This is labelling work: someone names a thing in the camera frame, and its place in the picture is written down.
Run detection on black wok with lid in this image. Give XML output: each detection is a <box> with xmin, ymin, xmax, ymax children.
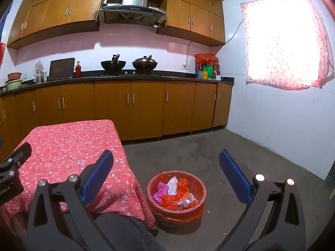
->
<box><xmin>131</xmin><ymin>55</ymin><xmax>158</xmax><ymax>75</ymax></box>

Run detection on white paper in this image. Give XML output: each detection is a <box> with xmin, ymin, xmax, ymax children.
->
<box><xmin>167</xmin><ymin>177</ymin><xmax>179</xmax><ymax>195</ymax></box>

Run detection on white wall cable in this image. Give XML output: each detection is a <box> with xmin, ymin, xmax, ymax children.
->
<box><xmin>186</xmin><ymin>18</ymin><xmax>244</xmax><ymax>64</ymax></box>

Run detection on wooden lower kitchen cabinets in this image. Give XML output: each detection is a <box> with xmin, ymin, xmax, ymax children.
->
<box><xmin>0</xmin><ymin>80</ymin><xmax>233</xmax><ymax>147</ymax></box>

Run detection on open black wok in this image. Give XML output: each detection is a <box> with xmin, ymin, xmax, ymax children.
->
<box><xmin>101</xmin><ymin>54</ymin><xmax>127</xmax><ymax>74</ymax></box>

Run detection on steel range hood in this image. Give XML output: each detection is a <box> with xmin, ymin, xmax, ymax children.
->
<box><xmin>97</xmin><ymin>0</ymin><xmax>168</xmax><ymax>28</ymax></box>

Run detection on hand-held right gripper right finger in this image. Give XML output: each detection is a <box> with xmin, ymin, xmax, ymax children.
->
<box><xmin>218</xmin><ymin>149</ymin><xmax>307</xmax><ymax>251</ymax></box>

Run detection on pale green basin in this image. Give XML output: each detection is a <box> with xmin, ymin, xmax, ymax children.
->
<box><xmin>5</xmin><ymin>79</ymin><xmax>24</xmax><ymax>91</ymax></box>

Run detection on purple plastic bag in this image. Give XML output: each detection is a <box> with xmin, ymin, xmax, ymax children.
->
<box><xmin>152</xmin><ymin>182</ymin><xmax>169</xmax><ymax>202</ymax></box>

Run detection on gas stove top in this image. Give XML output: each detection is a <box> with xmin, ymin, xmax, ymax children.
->
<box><xmin>98</xmin><ymin>70</ymin><xmax>163</xmax><ymax>78</ymax></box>

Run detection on person's legs in grey trousers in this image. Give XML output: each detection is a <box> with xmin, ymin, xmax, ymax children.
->
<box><xmin>93</xmin><ymin>212</ymin><xmax>168</xmax><ymax>251</ymax></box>

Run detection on dark rectangular board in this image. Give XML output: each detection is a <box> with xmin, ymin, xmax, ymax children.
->
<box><xmin>48</xmin><ymin>58</ymin><xmax>75</xmax><ymax>81</ymax></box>

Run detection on clear plastic bag with jars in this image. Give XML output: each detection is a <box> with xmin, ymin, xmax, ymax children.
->
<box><xmin>33</xmin><ymin>60</ymin><xmax>45</xmax><ymax>84</ymax></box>

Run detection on pink curtain with blue border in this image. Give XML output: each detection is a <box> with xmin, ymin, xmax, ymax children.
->
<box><xmin>0</xmin><ymin>1</ymin><xmax>13</xmax><ymax>32</ymax></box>

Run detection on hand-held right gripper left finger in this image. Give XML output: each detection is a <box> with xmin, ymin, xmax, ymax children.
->
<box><xmin>27</xmin><ymin>150</ymin><xmax>114</xmax><ymax>251</ymax></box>

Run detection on orange-red plastic bag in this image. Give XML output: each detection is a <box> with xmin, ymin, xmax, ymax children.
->
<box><xmin>160</xmin><ymin>193</ymin><xmax>199</xmax><ymax>210</ymax></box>

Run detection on red plastic bin with liner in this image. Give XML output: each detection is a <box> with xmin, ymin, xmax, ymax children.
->
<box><xmin>147</xmin><ymin>171</ymin><xmax>207</xmax><ymax>228</ymax></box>

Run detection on wooden upper cabinets long row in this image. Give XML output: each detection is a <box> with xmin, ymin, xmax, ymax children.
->
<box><xmin>7</xmin><ymin>0</ymin><xmax>109</xmax><ymax>49</ymax></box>

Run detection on pink floral window curtain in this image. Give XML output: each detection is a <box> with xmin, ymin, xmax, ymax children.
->
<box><xmin>240</xmin><ymin>0</ymin><xmax>335</xmax><ymax>91</ymax></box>

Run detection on table with red floral cloth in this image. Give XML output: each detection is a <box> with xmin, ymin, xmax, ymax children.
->
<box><xmin>5</xmin><ymin>119</ymin><xmax>157</xmax><ymax>228</ymax></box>

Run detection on wooden upper cabinets short row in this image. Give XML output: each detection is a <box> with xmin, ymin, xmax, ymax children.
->
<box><xmin>156</xmin><ymin>0</ymin><xmax>225</xmax><ymax>46</ymax></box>

